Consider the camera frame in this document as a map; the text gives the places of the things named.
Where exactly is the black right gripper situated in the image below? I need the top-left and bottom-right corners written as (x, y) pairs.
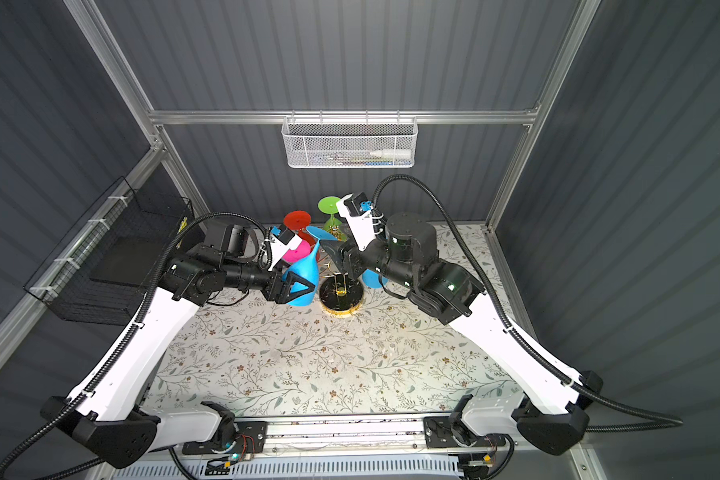
top-left (319, 221), bottom-right (415, 292)

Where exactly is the gold wine glass rack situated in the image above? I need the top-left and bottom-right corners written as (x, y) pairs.
top-left (317, 248), bottom-right (365, 317)

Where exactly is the yellow item in black basket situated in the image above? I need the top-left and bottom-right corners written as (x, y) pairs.
top-left (177, 217), bottom-right (188, 234)

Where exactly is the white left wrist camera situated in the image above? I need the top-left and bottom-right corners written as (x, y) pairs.
top-left (268, 225), bottom-right (302, 257)

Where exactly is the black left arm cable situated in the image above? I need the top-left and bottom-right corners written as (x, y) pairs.
top-left (0, 212), bottom-right (268, 480)

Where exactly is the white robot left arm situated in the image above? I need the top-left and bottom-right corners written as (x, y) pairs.
top-left (41, 225), bottom-right (315, 468)

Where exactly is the white marker in basket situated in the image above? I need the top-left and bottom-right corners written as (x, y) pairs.
top-left (369, 149), bottom-right (414, 162)

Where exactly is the white wire mesh basket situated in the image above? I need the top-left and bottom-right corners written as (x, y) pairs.
top-left (281, 119), bottom-right (419, 169)

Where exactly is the pink wine glass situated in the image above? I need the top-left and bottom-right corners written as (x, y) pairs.
top-left (282, 238), bottom-right (316, 267)

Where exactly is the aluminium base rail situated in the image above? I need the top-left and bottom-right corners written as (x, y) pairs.
top-left (113, 413), bottom-right (517, 480)

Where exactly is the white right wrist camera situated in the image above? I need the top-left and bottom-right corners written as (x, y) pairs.
top-left (336, 192), bottom-right (378, 251)

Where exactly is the blue wine glass front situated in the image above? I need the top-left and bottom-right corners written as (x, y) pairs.
top-left (288, 226), bottom-right (335, 307)

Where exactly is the blue wine glass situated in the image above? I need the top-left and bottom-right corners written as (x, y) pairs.
top-left (361, 269), bottom-right (388, 289)
top-left (288, 226), bottom-right (335, 307)

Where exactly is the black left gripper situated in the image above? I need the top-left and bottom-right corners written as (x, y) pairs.
top-left (224, 257), bottom-right (316, 304)

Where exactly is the red wine glass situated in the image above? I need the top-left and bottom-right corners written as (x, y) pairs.
top-left (283, 210), bottom-right (315, 245)

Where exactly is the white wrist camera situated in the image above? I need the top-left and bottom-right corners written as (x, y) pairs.
top-left (336, 192), bottom-right (378, 251)
top-left (268, 225), bottom-right (302, 257)

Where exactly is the green wine glass back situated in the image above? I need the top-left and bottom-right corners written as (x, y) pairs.
top-left (318, 196), bottom-right (345, 240)

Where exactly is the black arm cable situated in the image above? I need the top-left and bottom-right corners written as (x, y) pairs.
top-left (0, 212), bottom-right (268, 480)
top-left (371, 173), bottom-right (684, 433)

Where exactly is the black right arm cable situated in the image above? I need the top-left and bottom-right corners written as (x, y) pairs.
top-left (371, 173), bottom-right (684, 433)

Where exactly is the black wire basket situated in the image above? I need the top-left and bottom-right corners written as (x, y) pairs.
top-left (24, 177), bottom-right (194, 326)

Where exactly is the black plate in basket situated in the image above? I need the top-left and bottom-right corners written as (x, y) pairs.
top-left (89, 237), bottom-right (165, 287)

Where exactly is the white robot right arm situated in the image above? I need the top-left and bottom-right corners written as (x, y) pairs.
top-left (309, 212), bottom-right (602, 456)

